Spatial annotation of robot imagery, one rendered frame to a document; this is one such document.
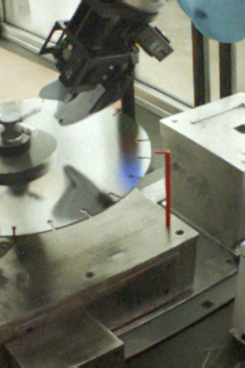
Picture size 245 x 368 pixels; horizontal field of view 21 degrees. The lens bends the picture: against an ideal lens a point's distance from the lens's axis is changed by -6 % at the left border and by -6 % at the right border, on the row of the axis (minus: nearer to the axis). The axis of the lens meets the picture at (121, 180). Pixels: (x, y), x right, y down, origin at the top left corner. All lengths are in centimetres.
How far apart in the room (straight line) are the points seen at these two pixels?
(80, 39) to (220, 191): 34
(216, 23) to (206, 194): 46
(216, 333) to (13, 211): 31
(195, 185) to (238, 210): 9
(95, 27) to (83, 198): 19
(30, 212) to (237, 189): 30
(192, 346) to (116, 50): 37
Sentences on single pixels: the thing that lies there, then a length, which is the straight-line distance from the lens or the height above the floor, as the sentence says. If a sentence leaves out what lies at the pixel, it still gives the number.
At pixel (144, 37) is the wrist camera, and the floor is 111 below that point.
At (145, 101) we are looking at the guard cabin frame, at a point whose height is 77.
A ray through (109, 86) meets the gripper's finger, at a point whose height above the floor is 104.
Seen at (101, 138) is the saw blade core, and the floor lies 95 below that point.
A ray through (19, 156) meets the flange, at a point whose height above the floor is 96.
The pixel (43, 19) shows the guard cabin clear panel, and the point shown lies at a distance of 169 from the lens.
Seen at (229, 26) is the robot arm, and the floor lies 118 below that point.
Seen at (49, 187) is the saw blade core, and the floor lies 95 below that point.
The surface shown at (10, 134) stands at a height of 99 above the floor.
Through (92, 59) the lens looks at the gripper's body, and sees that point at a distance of 67.
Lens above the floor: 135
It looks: 32 degrees down
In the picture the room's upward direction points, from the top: 3 degrees counter-clockwise
